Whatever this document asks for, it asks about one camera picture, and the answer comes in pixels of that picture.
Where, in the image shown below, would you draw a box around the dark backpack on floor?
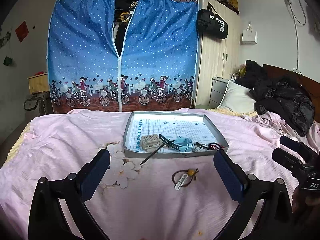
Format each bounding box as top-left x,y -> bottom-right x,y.
23,91 -> 53,120

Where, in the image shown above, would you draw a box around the yellow bead hair tie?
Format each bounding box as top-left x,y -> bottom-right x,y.
186,167 -> 200,181

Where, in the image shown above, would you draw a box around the grey bedside drawer cabinet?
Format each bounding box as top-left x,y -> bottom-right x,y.
209,77 -> 228,109

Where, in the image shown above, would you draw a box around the blue kids smartwatch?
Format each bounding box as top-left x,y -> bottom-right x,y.
169,137 -> 193,152

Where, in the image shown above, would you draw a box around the black hair clip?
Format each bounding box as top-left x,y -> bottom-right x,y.
194,142 -> 210,150

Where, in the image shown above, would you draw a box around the black jacket pile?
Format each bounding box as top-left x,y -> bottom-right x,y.
235,60 -> 315,137

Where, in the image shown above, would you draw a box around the grey shallow cardboard tray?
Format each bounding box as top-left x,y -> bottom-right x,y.
123,112 -> 229,159

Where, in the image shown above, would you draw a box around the red diamond wall paper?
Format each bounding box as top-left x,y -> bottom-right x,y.
15,21 -> 29,43

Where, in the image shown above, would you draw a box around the white small hair clip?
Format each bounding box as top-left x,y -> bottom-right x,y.
174,173 -> 188,191

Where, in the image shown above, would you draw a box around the yellow wooden box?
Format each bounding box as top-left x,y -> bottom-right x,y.
28,73 -> 49,94

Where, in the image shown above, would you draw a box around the beige claw hair clip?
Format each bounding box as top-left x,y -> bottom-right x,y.
140,134 -> 163,152

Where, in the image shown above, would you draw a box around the light wooden wardrobe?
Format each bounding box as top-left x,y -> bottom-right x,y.
193,0 -> 241,106

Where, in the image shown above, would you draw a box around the white power cable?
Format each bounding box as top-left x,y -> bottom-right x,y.
285,0 -> 308,74

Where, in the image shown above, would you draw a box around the blue fabric wardrobe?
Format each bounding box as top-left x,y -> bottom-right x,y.
47,0 -> 199,113

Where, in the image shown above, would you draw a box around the wall photo cards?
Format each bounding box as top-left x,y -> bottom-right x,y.
0,32 -> 11,48

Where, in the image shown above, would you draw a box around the pink crumpled blanket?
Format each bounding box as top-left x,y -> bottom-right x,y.
242,112 -> 320,153

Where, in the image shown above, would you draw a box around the white pillow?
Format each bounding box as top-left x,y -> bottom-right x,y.
218,81 -> 255,114

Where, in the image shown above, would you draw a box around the green wall hook ornament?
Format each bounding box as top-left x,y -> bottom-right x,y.
3,56 -> 13,66

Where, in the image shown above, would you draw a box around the black duffel bag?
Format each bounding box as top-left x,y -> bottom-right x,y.
196,2 -> 228,40

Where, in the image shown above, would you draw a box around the wooden headboard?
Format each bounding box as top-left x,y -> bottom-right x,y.
263,64 -> 320,122

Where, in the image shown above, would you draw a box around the pink bed sheet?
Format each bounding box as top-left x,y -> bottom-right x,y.
0,107 -> 320,240

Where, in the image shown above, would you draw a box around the white paper gift bag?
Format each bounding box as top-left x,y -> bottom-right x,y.
241,22 -> 258,44

